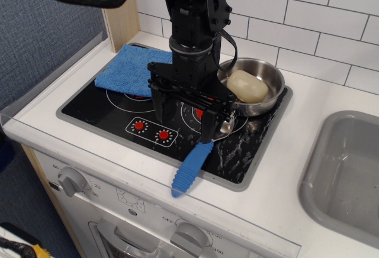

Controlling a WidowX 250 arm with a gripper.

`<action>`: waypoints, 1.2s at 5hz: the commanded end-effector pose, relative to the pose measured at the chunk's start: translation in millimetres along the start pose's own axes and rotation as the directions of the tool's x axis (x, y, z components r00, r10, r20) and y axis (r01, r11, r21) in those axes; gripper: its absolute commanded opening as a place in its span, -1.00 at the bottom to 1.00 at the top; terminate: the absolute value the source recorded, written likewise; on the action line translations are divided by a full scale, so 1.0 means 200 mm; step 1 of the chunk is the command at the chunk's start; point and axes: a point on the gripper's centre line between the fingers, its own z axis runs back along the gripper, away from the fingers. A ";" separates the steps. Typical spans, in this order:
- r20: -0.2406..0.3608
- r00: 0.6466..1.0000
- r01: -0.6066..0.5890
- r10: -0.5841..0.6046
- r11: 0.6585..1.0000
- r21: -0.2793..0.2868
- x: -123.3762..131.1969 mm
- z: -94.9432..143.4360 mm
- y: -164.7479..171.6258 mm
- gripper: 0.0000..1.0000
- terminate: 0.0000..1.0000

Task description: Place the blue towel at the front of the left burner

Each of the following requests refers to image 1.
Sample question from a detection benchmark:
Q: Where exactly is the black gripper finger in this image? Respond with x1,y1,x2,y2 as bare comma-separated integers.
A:
201,110,222,144
152,89,175,124

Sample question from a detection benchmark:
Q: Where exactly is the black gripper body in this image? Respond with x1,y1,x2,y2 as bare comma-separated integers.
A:
147,37,236,118

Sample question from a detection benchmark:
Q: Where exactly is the blue towel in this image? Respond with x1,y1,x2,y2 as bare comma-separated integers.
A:
95,44,172,98

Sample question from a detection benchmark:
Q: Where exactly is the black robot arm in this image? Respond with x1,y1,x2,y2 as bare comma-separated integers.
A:
147,0,236,143

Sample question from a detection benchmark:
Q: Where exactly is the right red stove knob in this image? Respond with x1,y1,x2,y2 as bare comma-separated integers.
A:
158,130,170,141

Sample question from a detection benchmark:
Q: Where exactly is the red stove knob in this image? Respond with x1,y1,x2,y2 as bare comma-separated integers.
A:
158,130,170,141
133,121,145,131

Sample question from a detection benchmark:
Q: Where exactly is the black toy stovetop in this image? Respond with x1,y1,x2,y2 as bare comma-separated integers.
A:
56,42,294,193

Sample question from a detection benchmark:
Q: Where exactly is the left red stove knob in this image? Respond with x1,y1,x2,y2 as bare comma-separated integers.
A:
133,121,145,131

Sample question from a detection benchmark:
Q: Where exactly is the pale soap bar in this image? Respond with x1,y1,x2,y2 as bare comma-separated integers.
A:
227,70,269,104

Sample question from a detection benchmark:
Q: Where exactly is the right grey oven knob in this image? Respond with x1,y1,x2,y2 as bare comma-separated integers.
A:
170,222,208,257

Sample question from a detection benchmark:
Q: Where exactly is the grey oven knob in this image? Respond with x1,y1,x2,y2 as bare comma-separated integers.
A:
170,222,208,257
58,167,87,198

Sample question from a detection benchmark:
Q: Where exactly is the left grey oven knob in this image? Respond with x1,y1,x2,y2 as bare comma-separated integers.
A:
58,167,87,198

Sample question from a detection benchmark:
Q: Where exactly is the grey sink basin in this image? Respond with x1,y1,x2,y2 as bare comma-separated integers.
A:
299,111,378,248

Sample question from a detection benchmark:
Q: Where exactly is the yellow object at corner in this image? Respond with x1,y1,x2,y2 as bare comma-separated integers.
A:
31,244,51,258

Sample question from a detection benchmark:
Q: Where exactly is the spoon with blue handle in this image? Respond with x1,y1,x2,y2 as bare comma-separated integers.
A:
171,111,236,198

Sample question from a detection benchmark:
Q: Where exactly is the steel pan with handle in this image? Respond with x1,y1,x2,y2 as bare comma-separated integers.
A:
217,57,285,117

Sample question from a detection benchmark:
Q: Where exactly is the wooden side post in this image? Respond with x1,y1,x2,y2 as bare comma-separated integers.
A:
102,0,140,53

